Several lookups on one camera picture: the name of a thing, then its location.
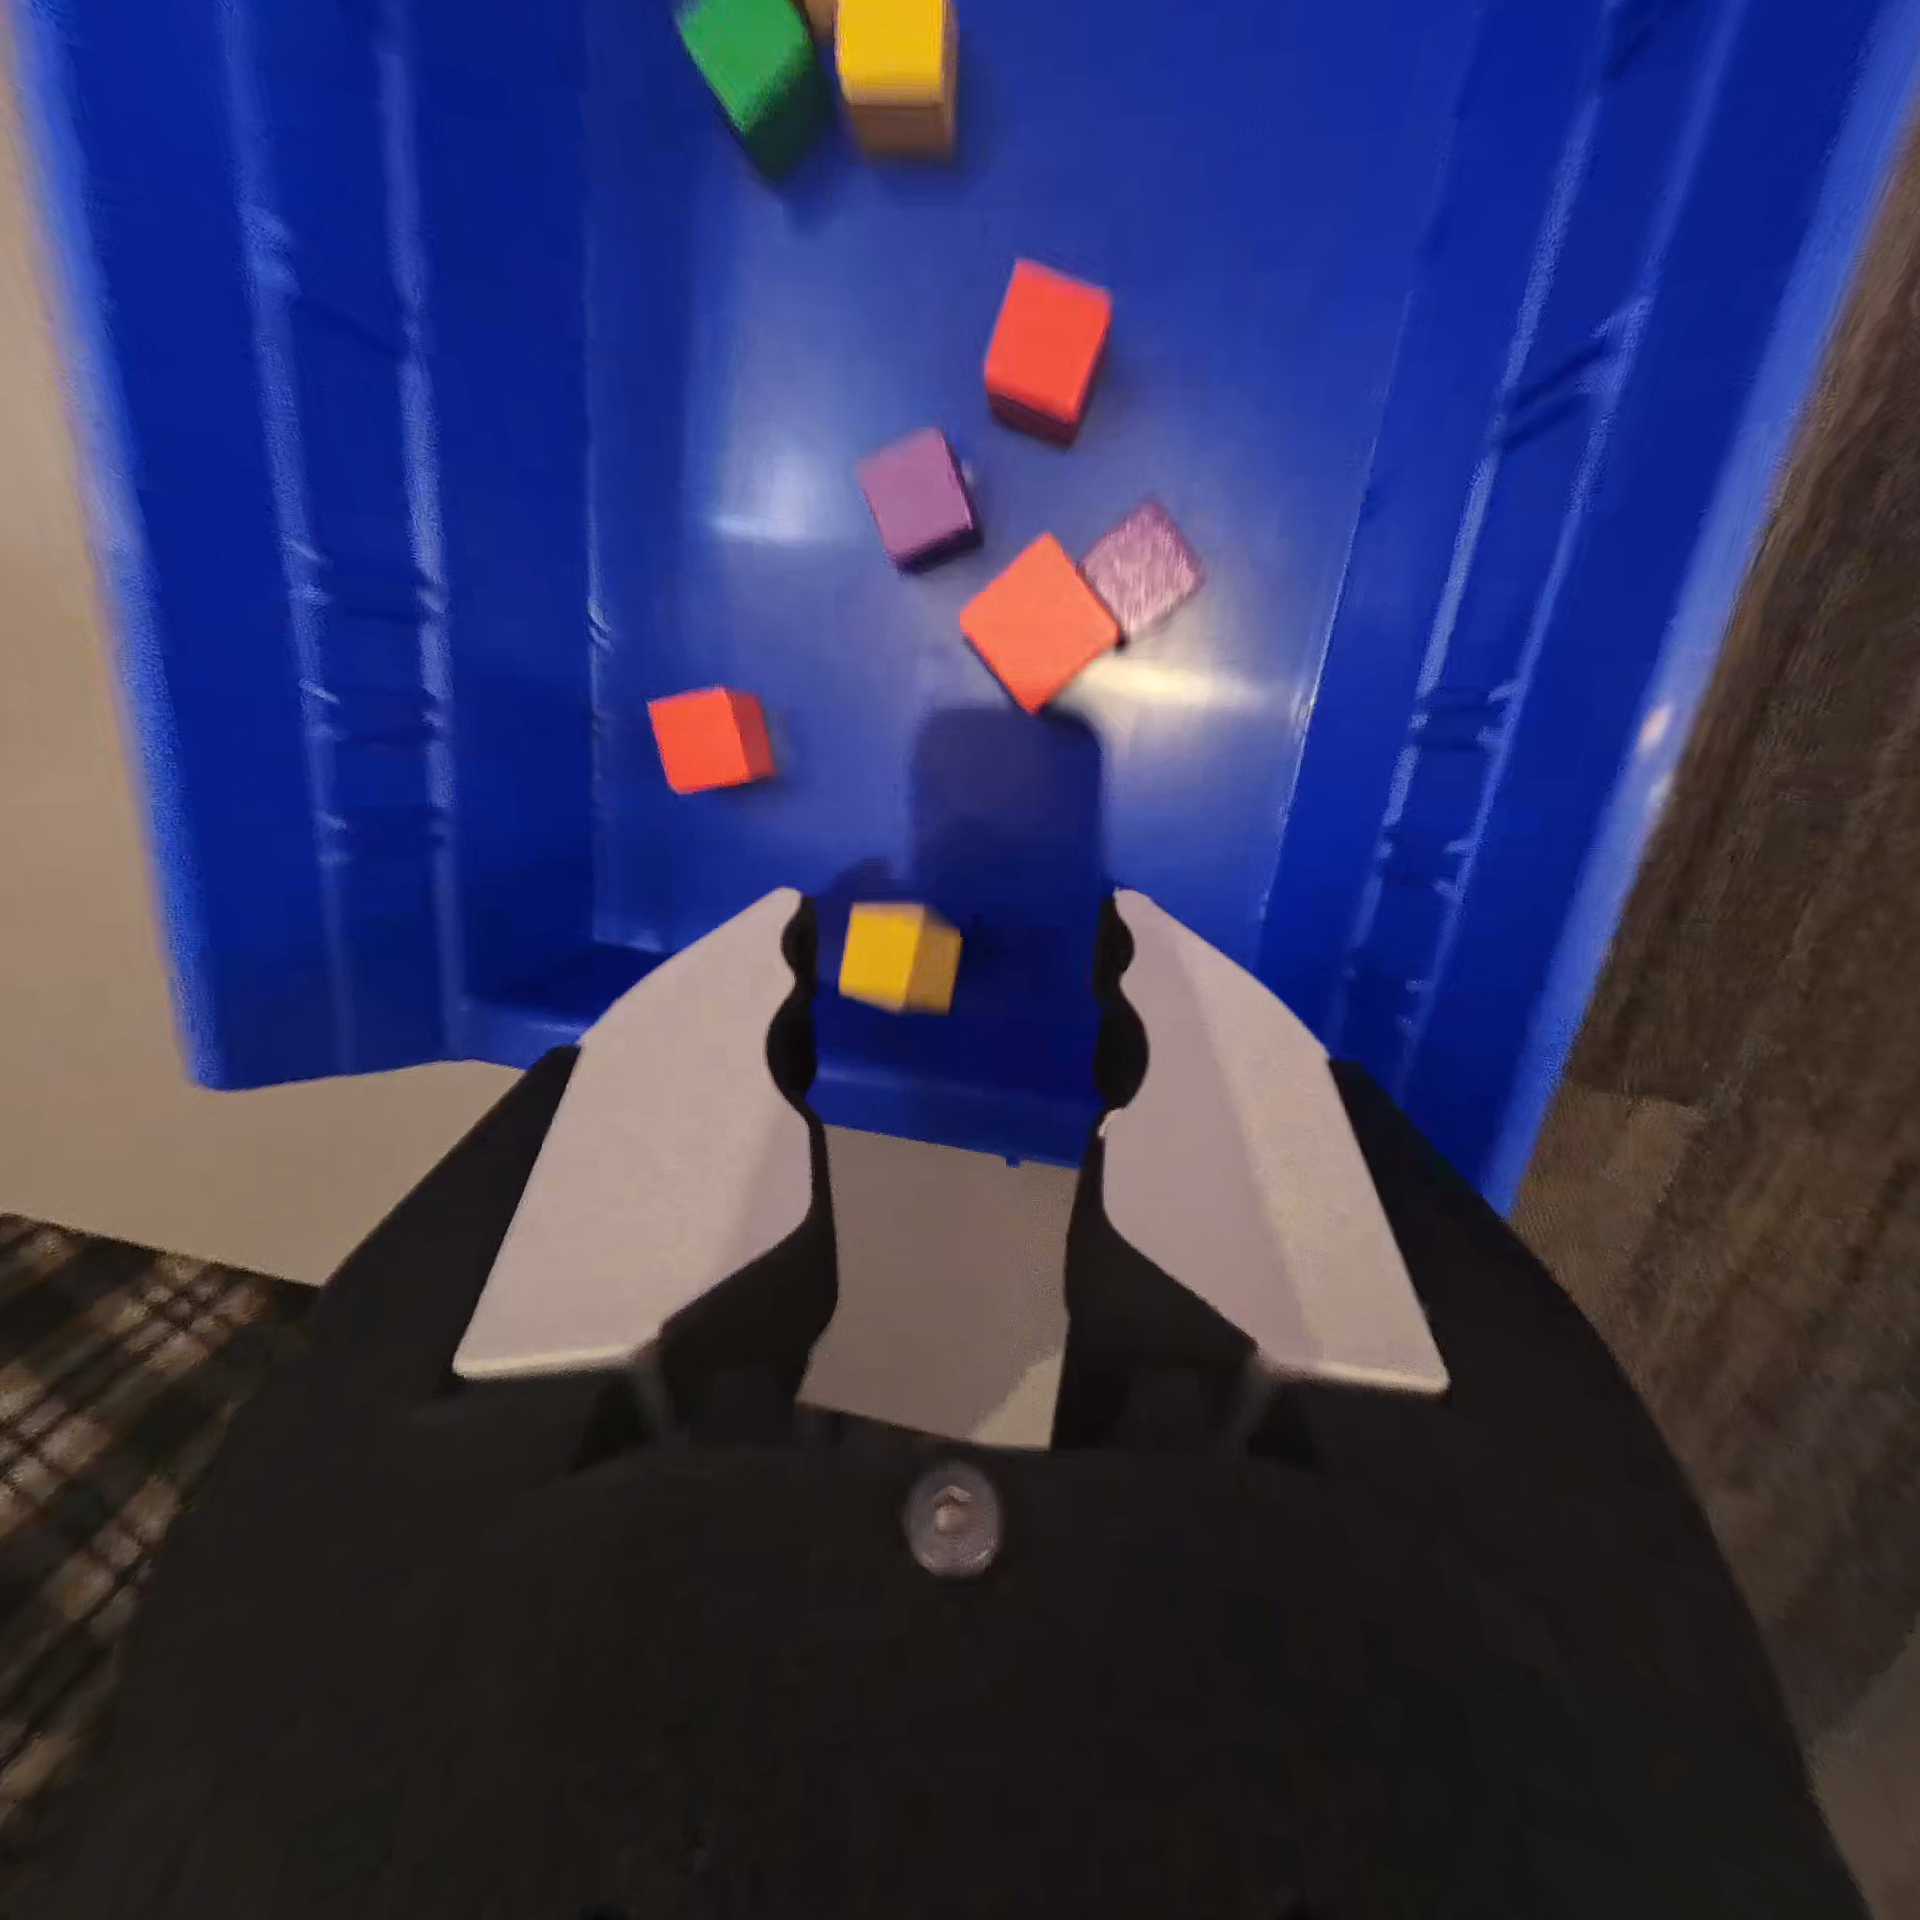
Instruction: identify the green wooden cube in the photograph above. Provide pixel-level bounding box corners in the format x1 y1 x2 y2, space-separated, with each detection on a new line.
677 0 827 176

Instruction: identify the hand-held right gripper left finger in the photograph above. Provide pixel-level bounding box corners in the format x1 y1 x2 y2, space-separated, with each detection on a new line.
446 880 838 1377

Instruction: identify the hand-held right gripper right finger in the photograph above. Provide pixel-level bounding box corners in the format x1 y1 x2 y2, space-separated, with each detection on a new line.
1065 891 1454 1397

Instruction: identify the yellow wooden cube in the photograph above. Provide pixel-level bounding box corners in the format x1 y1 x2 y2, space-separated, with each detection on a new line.
838 899 966 1015
829 0 966 161

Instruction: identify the blue plastic container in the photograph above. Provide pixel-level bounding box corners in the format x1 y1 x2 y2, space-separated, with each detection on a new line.
15 0 1920 1213

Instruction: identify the red wooden cube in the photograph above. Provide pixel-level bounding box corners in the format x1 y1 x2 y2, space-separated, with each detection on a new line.
648 682 785 797
958 530 1119 712
979 254 1114 447

